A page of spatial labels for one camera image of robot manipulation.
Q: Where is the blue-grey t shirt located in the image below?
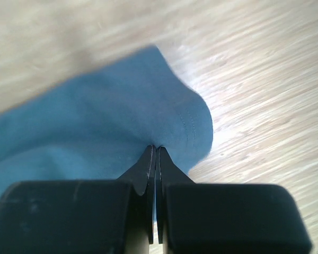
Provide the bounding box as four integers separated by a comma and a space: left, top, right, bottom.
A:
0, 46, 213, 196

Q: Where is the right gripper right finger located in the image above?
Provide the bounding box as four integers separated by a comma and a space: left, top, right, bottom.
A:
155, 147, 312, 253

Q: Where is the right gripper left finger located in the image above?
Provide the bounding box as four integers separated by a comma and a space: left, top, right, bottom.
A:
0, 146, 155, 253

